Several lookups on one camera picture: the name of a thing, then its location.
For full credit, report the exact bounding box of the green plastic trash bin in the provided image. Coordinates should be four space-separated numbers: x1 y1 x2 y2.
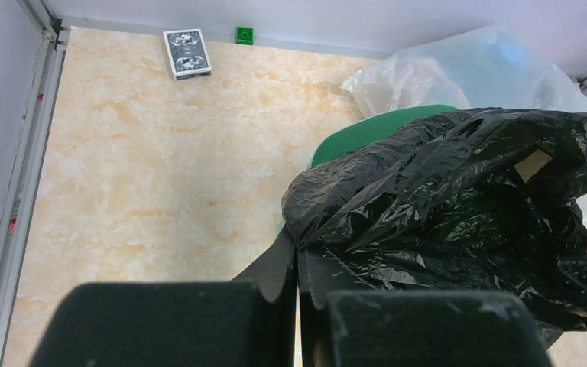
279 104 461 234

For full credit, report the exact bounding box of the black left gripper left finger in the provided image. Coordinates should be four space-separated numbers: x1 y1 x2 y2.
232 227 297 366

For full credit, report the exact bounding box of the blue playing card deck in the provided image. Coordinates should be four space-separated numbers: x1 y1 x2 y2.
163 28 212 81

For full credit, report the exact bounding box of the black trash bag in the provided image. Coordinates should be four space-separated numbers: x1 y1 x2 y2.
282 108 587 335

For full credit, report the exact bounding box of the clear plastic bag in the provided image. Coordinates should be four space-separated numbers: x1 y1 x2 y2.
341 25 587 232

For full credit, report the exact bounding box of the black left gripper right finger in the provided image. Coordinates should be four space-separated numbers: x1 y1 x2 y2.
298 250 375 366

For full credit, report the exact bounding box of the small green block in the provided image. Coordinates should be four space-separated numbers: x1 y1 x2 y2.
235 27 254 45

